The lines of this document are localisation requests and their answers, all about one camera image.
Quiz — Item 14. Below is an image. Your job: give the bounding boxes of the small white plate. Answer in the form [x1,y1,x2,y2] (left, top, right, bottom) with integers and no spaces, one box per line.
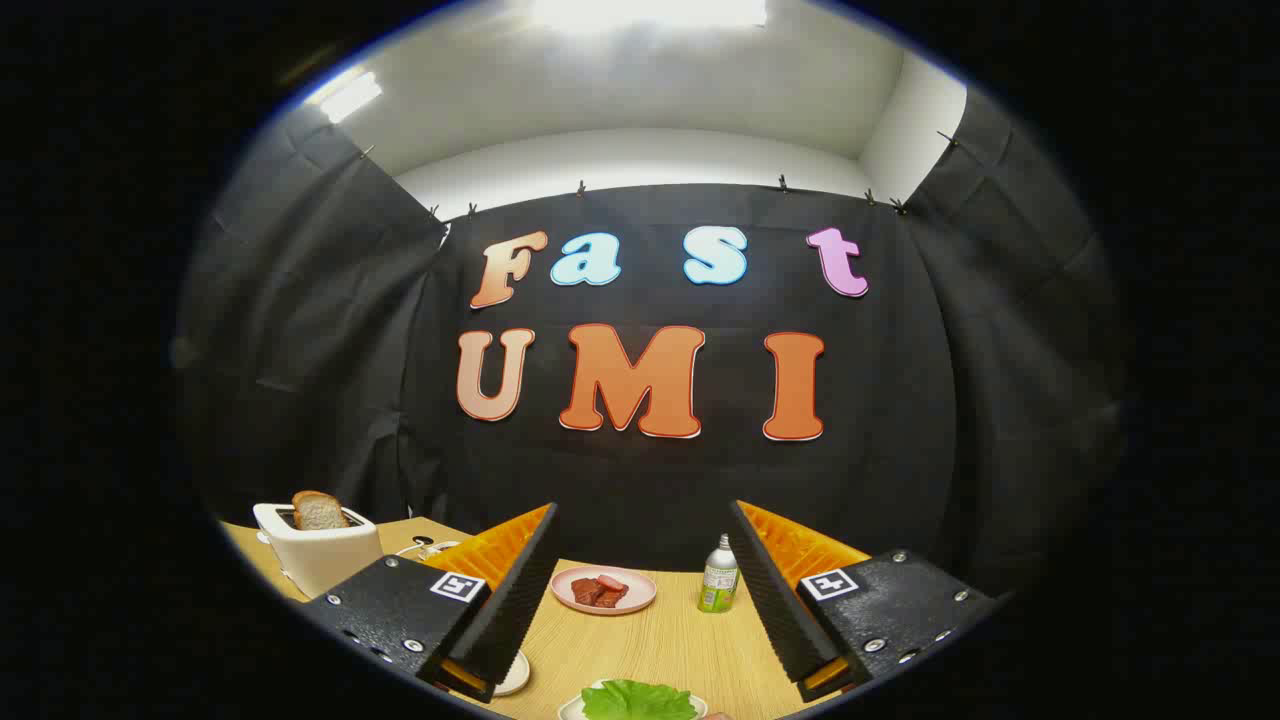
[558,680,709,720]

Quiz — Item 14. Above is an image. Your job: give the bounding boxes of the brown meat slices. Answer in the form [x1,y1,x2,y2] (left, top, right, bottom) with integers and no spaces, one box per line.
[571,577,629,609]

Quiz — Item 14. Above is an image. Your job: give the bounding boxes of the ceiling light panel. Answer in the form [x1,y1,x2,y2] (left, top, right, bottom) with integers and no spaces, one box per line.
[530,0,768,33]
[318,72,383,124]

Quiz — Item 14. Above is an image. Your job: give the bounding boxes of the white toaster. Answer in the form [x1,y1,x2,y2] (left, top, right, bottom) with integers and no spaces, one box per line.
[253,500,383,599]

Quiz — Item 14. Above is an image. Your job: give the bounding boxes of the pink plate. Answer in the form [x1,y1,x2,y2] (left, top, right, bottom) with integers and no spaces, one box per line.
[550,565,658,616]

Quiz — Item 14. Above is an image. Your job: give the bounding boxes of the toasted bread slice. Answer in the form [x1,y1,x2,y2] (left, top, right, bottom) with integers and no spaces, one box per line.
[292,490,349,531]

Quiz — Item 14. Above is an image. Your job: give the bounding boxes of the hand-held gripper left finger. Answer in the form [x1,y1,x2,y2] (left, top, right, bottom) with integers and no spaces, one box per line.
[300,503,559,704]

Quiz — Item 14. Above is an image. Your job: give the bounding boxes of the green lettuce leaf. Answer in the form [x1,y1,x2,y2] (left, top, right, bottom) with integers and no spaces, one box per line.
[582,680,698,720]

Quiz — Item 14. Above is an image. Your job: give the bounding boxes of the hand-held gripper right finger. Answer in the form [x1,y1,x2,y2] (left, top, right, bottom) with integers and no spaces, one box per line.
[728,500,1001,703]

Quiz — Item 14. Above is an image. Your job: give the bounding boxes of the black backdrop cloth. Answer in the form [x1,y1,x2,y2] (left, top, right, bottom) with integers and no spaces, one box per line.
[175,90,1126,601]

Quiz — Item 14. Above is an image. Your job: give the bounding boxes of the green label bottle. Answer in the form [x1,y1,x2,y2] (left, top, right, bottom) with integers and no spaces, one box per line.
[698,534,741,613]

